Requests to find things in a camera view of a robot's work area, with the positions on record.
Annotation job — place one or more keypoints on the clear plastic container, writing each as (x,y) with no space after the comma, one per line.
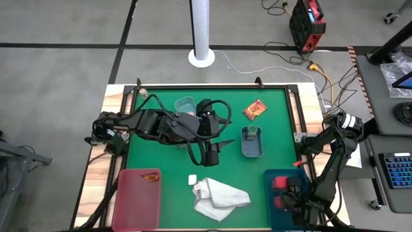
(184,105)

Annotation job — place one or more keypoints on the red and black power station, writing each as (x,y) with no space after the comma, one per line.
(305,29)

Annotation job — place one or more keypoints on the orange spice packet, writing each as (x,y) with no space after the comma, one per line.
(150,177)
(254,109)

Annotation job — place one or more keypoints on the pink plastic bin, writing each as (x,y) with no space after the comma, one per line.
(135,206)

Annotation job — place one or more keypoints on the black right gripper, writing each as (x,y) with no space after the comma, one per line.
(305,206)

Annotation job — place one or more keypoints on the grey keyboard desk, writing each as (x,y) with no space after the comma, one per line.
(399,199)

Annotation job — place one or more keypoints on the silver mounting bracket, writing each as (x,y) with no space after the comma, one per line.
(297,138)

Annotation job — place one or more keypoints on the white paper sheet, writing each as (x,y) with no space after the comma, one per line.
(357,161)

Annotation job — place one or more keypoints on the clear plastic bag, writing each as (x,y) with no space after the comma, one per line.
(391,77)

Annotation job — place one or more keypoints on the chair caster wheel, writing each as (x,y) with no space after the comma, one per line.
(390,17)

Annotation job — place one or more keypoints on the small white square tag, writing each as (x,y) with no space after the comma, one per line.
(192,179)

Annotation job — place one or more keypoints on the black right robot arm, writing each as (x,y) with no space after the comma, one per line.
(334,161)

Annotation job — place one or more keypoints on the backlit keyboard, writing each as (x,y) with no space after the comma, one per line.
(399,170)

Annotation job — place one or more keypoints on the tablet screen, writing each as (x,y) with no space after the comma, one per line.
(405,82)

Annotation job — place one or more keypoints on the black desk leg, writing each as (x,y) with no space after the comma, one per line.
(371,127)

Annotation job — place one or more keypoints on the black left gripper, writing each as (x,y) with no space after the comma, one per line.
(196,127)

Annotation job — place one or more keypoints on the black table clamp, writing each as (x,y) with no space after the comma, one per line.
(138,83)
(259,82)

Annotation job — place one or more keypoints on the white knitted cloth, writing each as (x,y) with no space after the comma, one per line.
(222,196)

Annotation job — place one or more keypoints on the green table mat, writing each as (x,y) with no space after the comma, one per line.
(174,209)

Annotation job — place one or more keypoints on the grey metal stand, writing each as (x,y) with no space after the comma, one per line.
(19,153)

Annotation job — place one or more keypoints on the small pink-capped jar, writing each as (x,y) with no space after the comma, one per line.
(191,113)

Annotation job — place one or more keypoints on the dark blue plastic bin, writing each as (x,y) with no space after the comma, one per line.
(272,222)

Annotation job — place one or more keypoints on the dull blue-grey small basket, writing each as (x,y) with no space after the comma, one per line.
(252,149)

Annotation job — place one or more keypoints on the white pole with round base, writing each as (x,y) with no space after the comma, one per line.
(201,32)

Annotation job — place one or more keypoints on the small red clip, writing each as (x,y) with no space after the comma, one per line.
(297,163)

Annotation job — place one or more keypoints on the desk caster wheel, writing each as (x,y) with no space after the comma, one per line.
(375,204)

